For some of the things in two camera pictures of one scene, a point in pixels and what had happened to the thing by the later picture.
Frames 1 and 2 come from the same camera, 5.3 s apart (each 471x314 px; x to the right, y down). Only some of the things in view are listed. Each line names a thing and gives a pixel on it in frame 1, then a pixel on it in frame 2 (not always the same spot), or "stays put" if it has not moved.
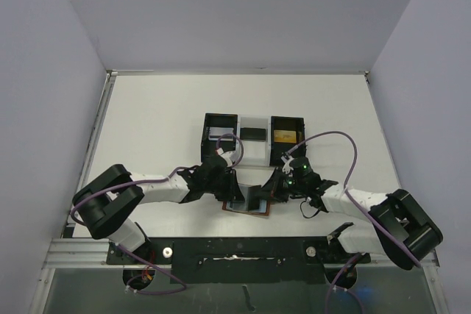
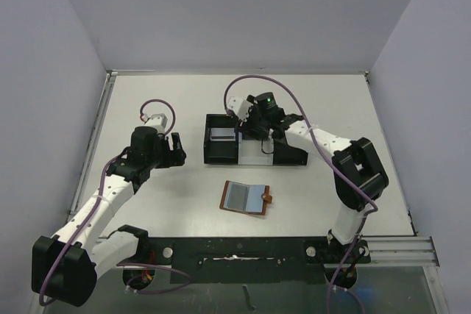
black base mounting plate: (240, 259) stays put
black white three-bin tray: (253, 140) stays put
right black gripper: (277, 184) → (246, 127)
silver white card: (215, 132) stays put
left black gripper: (232, 188) → (178, 155)
